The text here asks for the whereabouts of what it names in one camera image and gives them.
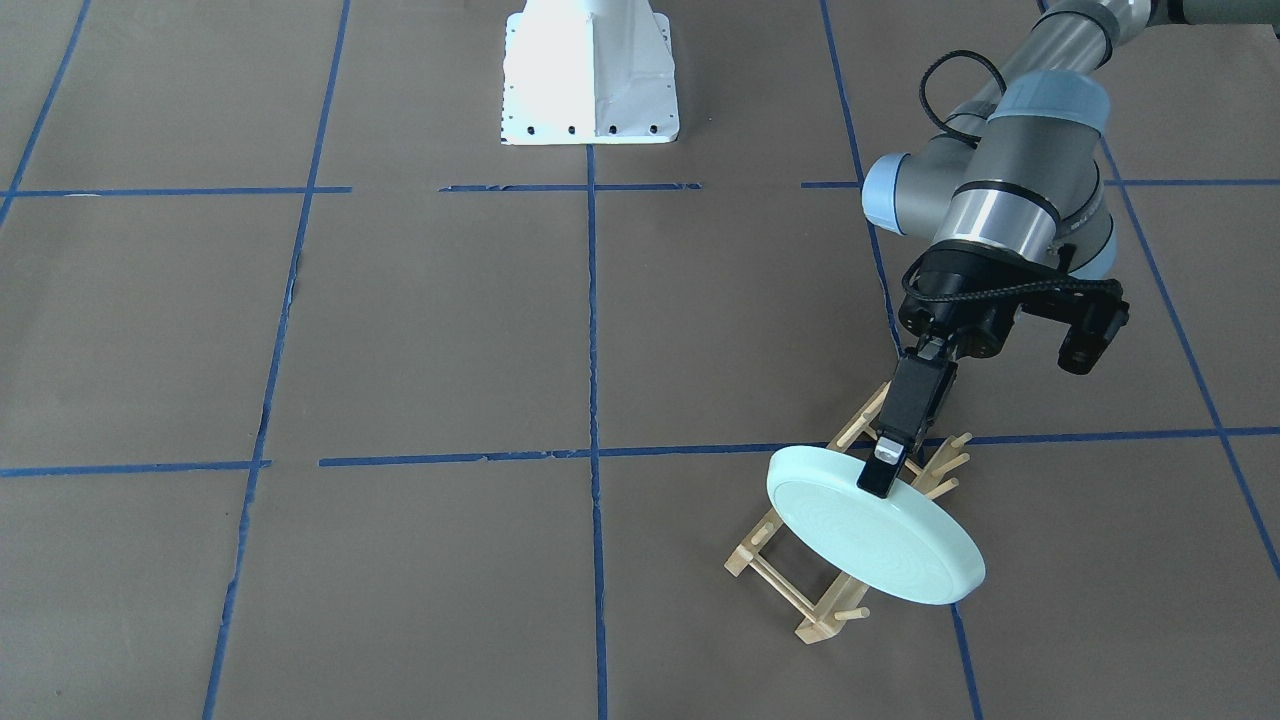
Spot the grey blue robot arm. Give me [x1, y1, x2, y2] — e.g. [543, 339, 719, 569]
[858, 1, 1277, 498]

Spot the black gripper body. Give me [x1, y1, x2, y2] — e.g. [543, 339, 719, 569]
[899, 247, 1030, 360]

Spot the wooden dish rack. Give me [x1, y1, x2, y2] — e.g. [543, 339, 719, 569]
[724, 380, 973, 644]

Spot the light green plate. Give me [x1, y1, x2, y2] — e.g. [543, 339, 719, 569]
[765, 446, 987, 605]

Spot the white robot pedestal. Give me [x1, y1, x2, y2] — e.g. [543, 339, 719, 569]
[500, 1, 681, 146]

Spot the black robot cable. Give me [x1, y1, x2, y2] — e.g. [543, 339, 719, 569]
[900, 50, 1123, 311]

